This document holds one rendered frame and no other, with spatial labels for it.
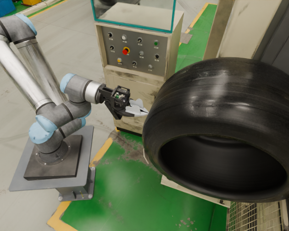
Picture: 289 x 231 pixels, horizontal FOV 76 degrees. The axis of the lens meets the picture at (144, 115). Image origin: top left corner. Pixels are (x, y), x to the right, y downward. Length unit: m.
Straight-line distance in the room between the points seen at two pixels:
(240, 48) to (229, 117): 0.40
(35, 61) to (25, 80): 0.27
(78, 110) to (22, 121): 1.94
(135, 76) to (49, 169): 0.91
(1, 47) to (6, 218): 1.54
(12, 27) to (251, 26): 1.08
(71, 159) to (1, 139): 1.44
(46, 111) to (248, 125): 0.74
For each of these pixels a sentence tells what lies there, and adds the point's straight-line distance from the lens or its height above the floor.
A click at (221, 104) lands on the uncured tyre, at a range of 0.52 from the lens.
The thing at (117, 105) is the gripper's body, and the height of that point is 1.28.
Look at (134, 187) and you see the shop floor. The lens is 1.93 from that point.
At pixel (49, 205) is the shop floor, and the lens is 2.07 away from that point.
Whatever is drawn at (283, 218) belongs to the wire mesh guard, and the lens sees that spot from 1.00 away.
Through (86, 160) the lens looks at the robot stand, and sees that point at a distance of 1.43.
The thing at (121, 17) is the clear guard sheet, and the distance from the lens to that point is 1.36.
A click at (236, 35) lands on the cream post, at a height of 1.49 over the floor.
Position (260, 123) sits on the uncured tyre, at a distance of 0.54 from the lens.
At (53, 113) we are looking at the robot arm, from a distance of 0.86.
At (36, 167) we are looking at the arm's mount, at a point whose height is 0.66.
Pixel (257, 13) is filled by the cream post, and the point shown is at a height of 1.57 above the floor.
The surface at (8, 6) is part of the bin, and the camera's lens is 6.10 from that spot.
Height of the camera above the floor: 1.82
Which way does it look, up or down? 50 degrees down
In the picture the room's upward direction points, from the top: straight up
